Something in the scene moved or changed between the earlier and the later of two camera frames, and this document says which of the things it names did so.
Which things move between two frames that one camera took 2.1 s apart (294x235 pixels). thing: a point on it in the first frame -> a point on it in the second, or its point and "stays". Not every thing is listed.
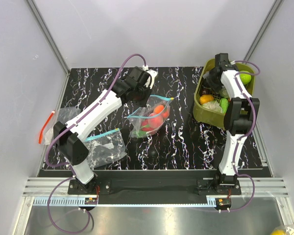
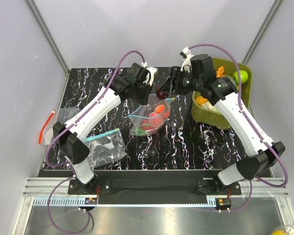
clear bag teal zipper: (150, 117) stays
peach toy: (155, 120) stays
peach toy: (158, 108) stays
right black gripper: (215, 87) -> (176, 74)
